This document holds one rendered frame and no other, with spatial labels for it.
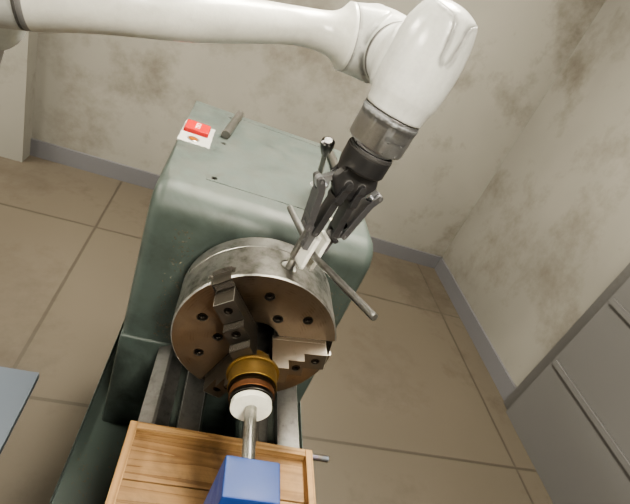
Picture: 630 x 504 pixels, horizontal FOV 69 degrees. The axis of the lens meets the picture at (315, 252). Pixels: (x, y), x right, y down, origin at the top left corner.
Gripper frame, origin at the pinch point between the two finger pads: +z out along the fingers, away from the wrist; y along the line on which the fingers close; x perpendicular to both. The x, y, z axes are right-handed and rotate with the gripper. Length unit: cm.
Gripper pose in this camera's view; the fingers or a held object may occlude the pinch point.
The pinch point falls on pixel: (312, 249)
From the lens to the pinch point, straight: 78.5
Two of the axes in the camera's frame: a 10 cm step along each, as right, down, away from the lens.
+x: -3.3, -6.3, 7.0
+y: 8.3, 1.7, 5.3
